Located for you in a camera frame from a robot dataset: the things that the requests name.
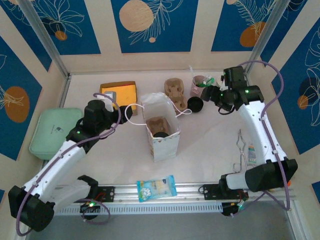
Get yellow paper napkin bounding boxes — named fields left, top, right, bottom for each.
left=102, top=84, right=137, bottom=113

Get animal print paper gift bag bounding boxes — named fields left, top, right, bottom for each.
left=124, top=91, right=193, bottom=163

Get green white sachets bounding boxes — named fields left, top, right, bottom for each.
left=196, top=74, right=216, bottom=88

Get pink cup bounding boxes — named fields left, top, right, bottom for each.
left=190, top=74, right=207, bottom=98

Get stack of black cup lids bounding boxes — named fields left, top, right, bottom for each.
left=187, top=96, right=204, bottom=113

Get white wrapped straw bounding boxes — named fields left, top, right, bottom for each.
left=188, top=64, right=198, bottom=83

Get brown cardboard napkin box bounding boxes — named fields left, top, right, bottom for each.
left=99, top=80, right=138, bottom=117

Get stack of pulp cup carriers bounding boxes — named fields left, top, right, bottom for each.
left=163, top=77, right=188, bottom=111

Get mint green zip pouch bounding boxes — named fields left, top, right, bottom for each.
left=28, top=107, right=85, bottom=161

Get metal tongs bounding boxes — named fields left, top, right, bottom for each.
left=232, top=128, right=251, bottom=173

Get blue wet wipes packet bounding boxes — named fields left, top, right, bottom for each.
left=136, top=174, right=178, bottom=203

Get black base connector box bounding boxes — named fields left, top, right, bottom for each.
left=221, top=201, right=245, bottom=218
left=79, top=200, right=101, bottom=214

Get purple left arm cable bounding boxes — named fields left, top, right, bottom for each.
left=16, top=92, right=123, bottom=237

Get aluminium frame post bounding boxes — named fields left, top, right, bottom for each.
left=18, top=0, right=70, bottom=78
left=243, top=0, right=293, bottom=75

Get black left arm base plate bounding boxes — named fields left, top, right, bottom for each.
left=89, top=185, right=116, bottom=204

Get white slotted cable duct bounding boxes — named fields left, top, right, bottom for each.
left=53, top=202, right=223, bottom=216

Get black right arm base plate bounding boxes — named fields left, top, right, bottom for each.
left=199, top=183, right=250, bottom=201

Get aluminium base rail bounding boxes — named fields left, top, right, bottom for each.
left=21, top=183, right=296, bottom=207

